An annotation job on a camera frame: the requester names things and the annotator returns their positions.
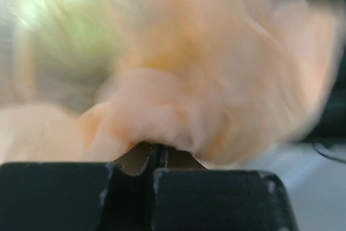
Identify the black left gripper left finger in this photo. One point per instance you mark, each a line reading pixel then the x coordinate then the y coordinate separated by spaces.
pixel 80 196

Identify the orange banana-print plastic bag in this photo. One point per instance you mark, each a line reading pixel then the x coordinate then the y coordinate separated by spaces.
pixel 87 80

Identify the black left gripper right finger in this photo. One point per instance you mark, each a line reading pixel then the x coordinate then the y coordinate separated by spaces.
pixel 200 199

